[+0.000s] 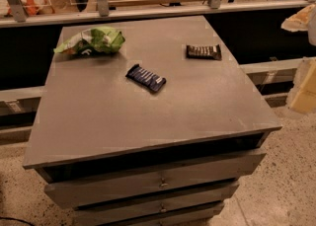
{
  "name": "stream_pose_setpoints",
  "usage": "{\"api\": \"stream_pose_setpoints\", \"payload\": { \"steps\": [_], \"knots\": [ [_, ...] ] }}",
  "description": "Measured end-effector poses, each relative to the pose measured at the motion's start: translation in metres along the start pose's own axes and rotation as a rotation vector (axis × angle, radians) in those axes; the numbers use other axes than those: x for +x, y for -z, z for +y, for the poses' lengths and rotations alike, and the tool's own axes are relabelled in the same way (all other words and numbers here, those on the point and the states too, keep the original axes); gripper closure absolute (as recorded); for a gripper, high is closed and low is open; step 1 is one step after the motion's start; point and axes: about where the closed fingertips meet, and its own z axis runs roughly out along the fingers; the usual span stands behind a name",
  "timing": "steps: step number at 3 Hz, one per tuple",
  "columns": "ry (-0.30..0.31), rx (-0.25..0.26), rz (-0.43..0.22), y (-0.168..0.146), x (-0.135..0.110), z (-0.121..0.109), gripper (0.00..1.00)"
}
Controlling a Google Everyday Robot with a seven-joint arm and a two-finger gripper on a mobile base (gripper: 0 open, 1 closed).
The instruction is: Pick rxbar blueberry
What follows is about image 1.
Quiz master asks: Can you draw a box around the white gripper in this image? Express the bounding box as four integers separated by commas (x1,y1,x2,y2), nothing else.
281,4,316,114

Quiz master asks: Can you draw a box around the blue rxbar wrapper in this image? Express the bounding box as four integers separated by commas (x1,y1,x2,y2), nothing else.
125,64,167,93

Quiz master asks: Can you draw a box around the brown snack bar wrapper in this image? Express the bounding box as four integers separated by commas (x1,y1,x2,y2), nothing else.
186,45,222,60

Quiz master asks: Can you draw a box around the grey drawer cabinet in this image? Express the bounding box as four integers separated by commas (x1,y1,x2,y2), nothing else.
22,15,283,226

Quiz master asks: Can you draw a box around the green chip bag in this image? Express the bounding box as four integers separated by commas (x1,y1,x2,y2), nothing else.
54,26,125,55

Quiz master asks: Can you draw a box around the lower grey drawer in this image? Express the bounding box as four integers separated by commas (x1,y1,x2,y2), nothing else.
108,201,224,226

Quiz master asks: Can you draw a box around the grey drawer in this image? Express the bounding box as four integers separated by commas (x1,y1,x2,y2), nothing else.
72,180,240,226
44,149,265,208
108,201,224,226

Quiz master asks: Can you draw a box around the middle grey drawer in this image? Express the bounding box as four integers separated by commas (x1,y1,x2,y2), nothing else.
72,180,240,226

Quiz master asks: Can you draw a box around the upper grey drawer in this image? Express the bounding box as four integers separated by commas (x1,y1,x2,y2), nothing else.
44,149,265,208

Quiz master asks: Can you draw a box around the orange white bag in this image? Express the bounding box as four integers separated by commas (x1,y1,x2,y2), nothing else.
0,0,46,16

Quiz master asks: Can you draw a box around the long metal shelf rail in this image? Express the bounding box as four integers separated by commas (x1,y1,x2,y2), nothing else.
0,0,309,28

